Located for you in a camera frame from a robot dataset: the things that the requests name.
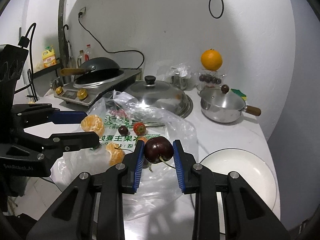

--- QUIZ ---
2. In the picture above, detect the steel pot with wooden handle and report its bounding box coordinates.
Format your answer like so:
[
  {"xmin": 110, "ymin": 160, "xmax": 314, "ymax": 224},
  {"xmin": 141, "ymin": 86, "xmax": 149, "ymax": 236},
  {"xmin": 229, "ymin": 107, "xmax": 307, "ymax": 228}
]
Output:
[{"xmin": 199, "ymin": 84, "xmax": 262, "ymax": 124}]

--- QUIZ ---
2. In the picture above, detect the black cooker power cable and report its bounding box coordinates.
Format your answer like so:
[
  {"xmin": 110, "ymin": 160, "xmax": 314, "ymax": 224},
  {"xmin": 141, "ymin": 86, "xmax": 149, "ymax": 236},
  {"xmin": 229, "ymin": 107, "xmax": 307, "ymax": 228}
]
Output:
[{"xmin": 78, "ymin": 12, "xmax": 145, "ymax": 70}]

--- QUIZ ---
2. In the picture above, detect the black wok with wooden handle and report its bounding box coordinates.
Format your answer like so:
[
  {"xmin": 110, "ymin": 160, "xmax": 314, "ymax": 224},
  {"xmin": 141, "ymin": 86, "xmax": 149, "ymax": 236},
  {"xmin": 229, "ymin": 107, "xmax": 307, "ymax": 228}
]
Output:
[{"xmin": 60, "ymin": 57, "xmax": 121, "ymax": 76}]

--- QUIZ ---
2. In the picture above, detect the black looped cable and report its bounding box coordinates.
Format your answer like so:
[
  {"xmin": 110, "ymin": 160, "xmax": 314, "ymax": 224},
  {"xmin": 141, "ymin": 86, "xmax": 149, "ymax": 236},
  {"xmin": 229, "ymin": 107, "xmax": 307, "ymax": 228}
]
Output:
[{"xmin": 209, "ymin": 0, "xmax": 225, "ymax": 19}]

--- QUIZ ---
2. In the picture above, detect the bunch of dark cherries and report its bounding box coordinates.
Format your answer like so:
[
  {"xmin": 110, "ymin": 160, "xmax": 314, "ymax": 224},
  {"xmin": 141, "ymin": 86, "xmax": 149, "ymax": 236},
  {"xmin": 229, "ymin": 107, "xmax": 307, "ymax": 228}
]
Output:
[{"xmin": 199, "ymin": 74, "xmax": 222, "ymax": 84}]

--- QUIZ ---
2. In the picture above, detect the crumpled clear plastic wrap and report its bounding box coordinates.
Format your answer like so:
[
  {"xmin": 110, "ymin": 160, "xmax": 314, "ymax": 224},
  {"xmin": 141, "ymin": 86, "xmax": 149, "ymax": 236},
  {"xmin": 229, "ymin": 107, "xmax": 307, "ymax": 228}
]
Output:
[{"xmin": 167, "ymin": 62, "xmax": 193, "ymax": 78}]

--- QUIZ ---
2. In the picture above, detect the yellow dish soap bottle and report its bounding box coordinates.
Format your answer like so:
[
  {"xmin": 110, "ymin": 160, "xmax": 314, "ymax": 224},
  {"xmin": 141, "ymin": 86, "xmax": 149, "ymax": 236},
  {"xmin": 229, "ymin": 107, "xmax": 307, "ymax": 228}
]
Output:
[{"xmin": 42, "ymin": 45, "xmax": 56, "ymax": 68}]

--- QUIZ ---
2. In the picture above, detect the large peeled tangerine piece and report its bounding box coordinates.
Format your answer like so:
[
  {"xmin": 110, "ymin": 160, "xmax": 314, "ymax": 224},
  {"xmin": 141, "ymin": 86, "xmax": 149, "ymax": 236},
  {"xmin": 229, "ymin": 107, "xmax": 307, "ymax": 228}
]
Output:
[{"xmin": 80, "ymin": 114, "xmax": 105, "ymax": 137}]

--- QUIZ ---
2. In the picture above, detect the large steel glass lid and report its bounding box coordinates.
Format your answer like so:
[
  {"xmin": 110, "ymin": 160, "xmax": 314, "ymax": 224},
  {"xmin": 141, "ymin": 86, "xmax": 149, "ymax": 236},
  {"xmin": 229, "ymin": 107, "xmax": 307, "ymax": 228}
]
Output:
[{"xmin": 124, "ymin": 75, "xmax": 194, "ymax": 119}]

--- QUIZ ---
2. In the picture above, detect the whole orange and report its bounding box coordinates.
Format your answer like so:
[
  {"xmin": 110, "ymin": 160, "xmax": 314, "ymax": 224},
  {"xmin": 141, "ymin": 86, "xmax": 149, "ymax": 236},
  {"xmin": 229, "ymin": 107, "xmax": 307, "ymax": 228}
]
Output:
[{"xmin": 201, "ymin": 49, "xmax": 223, "ymax": 71}]

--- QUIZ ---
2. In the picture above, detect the black wire rack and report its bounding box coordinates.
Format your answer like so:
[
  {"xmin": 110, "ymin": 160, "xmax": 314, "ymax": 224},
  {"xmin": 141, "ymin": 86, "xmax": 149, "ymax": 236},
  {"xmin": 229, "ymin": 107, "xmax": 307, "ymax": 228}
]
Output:
[{"xmin": 27, "ymin": 57, "xmax": 64, "ymax": 100}]

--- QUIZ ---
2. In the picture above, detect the clear bottle with red cap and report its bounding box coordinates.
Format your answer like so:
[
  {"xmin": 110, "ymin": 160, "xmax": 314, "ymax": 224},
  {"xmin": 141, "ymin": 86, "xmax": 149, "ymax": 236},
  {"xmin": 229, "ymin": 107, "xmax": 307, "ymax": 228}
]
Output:
[{"xmin": 84, "ymin": 44, "xmax": 93, "ymax": 62}]

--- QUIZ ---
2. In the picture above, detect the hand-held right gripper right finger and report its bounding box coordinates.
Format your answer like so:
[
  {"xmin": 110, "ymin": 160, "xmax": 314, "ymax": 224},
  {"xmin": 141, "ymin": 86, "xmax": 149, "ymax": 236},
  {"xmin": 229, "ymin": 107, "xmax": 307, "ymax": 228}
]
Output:
[{"xmin": 172, "ymin": 140, "xmax": 292, "ymax": 240}]

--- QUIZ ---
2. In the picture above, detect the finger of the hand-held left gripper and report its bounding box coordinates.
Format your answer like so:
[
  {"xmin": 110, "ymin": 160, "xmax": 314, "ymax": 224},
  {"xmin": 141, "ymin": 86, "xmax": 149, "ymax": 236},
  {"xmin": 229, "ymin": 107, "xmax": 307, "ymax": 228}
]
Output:
[
  {"xmin": 11, "ymin": 103, "xmax": 88, "ymax": 132},
  {"xmin": 22, "ymin": 131, "xmax": 100, "ymax": 160}
]

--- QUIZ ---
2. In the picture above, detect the yellow green sponge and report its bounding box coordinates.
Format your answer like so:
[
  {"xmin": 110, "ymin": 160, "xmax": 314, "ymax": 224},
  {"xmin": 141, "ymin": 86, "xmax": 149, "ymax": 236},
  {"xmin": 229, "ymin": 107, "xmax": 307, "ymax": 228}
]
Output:
[{"xmin": 230, "ymin": 88, "xmax": 248, "ymax": 102}]

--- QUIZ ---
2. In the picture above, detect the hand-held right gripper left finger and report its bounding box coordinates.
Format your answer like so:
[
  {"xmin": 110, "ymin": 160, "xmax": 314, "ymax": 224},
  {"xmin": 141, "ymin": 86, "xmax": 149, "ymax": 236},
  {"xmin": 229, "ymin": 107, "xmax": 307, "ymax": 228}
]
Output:
[{"xmin": 26, "ymin": 140, "xmax": 145, "ymax": 240}]

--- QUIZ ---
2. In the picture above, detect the small peeled tangerine piece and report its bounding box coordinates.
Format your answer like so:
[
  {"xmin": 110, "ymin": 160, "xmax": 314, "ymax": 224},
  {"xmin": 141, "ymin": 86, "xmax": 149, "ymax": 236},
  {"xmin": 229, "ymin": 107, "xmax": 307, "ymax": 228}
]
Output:
[{"xmin": 105, "ymin": 142, "xmax": 125, "ymax": 167}]

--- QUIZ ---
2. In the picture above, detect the clear glass jar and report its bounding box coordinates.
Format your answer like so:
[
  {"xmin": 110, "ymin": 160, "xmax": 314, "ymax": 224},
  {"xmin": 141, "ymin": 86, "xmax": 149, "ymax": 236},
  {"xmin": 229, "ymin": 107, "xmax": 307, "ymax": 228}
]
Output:
[{"xmin": 197, "ymin": 69, "xmax": 225, "ymax": 92}]

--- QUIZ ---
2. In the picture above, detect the silver induction cooker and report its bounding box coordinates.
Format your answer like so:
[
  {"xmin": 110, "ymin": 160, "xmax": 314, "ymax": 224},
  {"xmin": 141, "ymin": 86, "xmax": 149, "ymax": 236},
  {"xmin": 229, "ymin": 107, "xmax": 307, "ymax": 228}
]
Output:
[{"xmin": 53, "ymin": 68, "xmax": 142, "ymax": 105}]

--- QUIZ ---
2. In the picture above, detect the grey wall pipe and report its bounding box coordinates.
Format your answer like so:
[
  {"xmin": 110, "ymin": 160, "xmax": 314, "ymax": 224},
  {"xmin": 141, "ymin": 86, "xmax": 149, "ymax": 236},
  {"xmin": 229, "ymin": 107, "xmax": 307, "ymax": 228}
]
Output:
[{"xmin": 58, "ymin": 0, "xmax": 69, "ymax": 63}]

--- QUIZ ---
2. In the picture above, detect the clear printed plastic bag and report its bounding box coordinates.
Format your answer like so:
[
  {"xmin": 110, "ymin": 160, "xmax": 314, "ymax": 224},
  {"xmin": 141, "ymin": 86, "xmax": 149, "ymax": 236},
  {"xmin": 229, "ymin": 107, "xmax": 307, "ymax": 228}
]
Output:
[{"xmin": 57, "ymin": 90, "xmax": 198, "ymax": 222}]

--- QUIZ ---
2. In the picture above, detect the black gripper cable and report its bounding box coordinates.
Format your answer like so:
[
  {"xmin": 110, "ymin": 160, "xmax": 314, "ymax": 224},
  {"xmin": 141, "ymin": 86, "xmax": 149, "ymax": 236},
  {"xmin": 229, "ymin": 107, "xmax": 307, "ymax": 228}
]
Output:
[{"xmin": 17, "ymin": 23, "xmax": 38, "ymax": 100}]

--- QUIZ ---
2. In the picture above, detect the black hooked rod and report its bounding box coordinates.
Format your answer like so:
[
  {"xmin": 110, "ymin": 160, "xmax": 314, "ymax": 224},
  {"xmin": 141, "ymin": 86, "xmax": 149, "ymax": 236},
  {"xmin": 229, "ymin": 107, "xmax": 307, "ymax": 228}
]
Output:
[{"xmin": 62, "ymin": 24, "xmax": 73, "ymax": 65}]

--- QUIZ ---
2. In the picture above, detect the steel pot lid with knob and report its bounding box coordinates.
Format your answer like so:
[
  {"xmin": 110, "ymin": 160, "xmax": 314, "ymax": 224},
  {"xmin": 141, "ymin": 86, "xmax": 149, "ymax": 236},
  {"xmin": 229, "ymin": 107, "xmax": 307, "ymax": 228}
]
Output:
[{"xmin": 199, "ymin": 84, "xmax": 246, "ymax": 111}]

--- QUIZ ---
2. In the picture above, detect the white plate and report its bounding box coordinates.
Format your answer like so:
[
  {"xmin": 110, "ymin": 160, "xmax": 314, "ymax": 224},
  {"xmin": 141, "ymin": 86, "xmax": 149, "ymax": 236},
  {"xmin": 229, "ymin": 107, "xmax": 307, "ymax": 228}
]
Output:
[{"xmin": 190, "ymin": 148, "xmax": 278, "ymax": 233}]

